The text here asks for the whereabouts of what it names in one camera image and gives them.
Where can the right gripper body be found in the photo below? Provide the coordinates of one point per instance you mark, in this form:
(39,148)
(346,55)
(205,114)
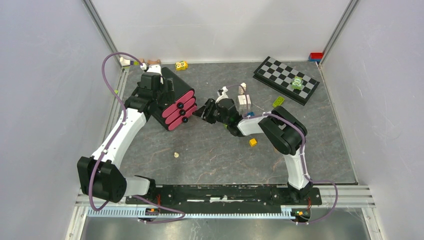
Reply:
(213,114)

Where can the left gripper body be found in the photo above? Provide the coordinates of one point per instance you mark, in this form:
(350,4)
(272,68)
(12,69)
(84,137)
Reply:
(163,98)

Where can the white cube box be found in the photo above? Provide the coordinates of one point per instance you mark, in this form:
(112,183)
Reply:
(244,102)

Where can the black makeup organizer box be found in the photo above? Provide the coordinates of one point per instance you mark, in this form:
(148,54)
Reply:
(180,86)

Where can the pink top drawer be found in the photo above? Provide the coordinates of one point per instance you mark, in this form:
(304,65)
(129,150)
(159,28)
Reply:
(183,103)

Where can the pink drawer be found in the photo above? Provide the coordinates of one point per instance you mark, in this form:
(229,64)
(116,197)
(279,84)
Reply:
(182,119)
(174,116)
(183,103)

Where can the pink bottom drawer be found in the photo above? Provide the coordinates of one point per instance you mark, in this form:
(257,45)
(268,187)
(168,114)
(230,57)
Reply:
(182,119)

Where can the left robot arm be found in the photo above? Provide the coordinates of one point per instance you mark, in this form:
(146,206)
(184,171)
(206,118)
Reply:
(99,174)

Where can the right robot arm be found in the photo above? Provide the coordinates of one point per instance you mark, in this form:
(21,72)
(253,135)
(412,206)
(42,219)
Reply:
(282,129)

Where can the white stacked block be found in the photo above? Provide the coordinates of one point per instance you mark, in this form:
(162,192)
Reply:
(242,88)

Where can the wooden arch block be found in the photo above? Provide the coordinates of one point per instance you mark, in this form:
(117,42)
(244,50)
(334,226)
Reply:
(154,62)

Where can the yellow toy block face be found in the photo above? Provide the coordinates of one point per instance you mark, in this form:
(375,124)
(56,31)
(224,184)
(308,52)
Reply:
(181,65)

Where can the white corner block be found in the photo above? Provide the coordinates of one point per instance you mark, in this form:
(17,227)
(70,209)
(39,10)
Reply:
(124,62)

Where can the yellow cube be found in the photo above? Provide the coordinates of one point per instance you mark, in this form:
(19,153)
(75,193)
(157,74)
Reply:
(253,142)

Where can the green lego brick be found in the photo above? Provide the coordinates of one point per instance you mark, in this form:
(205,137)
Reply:
(278,101)

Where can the chessboard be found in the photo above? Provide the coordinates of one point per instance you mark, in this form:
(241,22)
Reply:
(279,76)

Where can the green toy monster block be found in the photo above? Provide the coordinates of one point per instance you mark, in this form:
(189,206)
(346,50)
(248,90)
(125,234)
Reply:
(297,83)

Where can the red blue bricks stack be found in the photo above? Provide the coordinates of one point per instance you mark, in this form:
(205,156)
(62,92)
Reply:
(315,57)

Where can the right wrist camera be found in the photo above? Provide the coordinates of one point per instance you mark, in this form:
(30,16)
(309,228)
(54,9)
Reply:
(222,94)

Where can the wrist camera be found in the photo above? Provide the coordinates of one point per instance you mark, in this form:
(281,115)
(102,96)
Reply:
(222,94)
(151,68)

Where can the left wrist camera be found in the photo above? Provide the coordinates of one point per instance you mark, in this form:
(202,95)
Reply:
(151,68)

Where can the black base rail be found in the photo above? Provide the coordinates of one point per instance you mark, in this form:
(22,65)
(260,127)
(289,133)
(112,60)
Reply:
(231,198)

